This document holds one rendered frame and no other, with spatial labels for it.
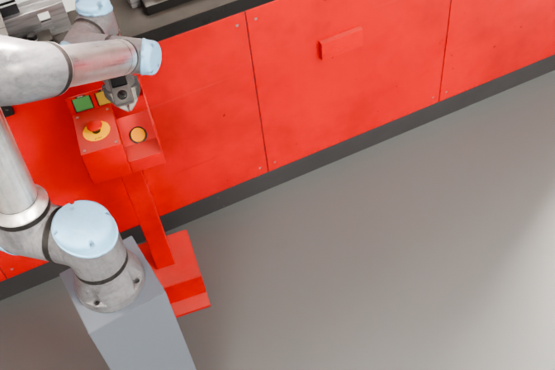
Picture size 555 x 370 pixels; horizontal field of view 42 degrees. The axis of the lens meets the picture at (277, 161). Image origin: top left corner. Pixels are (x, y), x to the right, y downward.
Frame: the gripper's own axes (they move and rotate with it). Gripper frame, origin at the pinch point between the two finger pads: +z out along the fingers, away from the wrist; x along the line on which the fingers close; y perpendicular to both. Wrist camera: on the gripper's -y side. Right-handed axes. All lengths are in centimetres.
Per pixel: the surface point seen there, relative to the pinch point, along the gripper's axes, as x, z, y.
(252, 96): -38, 37, 24
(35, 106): 24.5, 9.7, 19.7
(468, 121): -123, 86, 21
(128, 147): 3.4, 13.3, -1.0
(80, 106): 12.1, 4.1, 9.8
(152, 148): -2.6, 13.0, -3.9
